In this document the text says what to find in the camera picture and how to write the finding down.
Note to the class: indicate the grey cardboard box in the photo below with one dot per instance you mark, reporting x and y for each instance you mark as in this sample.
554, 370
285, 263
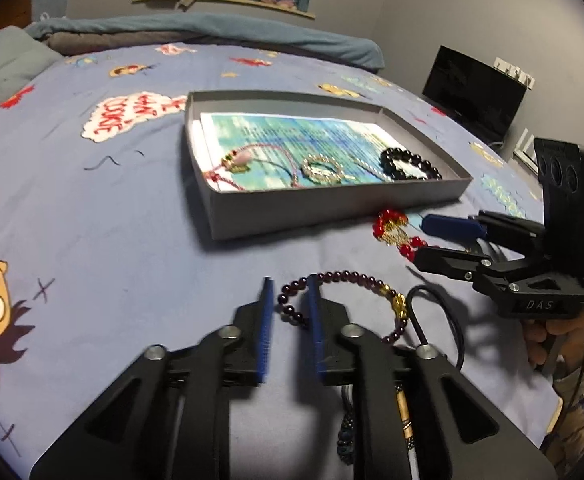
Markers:
272, 210

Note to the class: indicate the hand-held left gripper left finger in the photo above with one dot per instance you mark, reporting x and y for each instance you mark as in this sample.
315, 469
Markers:
267, 320

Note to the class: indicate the brown blanket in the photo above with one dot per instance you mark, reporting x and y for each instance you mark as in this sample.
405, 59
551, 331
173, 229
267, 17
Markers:
121, 42

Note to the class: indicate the grey pillow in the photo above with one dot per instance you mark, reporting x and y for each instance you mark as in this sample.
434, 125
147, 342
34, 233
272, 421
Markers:
6, 67

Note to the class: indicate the blue cartoon printed bedsheet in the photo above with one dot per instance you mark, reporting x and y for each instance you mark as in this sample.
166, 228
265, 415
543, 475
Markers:
121, 220

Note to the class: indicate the person's right hand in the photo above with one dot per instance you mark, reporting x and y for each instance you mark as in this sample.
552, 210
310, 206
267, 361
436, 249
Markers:
554, 337

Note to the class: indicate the wooden windowsill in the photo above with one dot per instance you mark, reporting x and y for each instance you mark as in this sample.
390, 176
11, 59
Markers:
252, 5

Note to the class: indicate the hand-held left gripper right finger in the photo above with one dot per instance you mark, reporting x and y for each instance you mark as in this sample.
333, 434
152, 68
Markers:
316, 320

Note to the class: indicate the black monitor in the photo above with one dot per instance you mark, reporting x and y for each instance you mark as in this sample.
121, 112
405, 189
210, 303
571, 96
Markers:
472, 90

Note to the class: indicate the white wall hook rack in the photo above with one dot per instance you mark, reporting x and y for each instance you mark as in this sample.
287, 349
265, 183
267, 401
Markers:
514, 71

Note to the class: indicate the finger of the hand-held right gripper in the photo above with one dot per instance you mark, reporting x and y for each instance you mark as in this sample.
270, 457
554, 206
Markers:
452, 227
452, 262

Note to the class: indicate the blue printed paper sheet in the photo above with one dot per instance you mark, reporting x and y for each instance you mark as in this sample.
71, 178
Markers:
282, 135

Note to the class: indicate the teal blanket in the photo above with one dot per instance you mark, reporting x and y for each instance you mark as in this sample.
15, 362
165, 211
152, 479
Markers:
221, 27

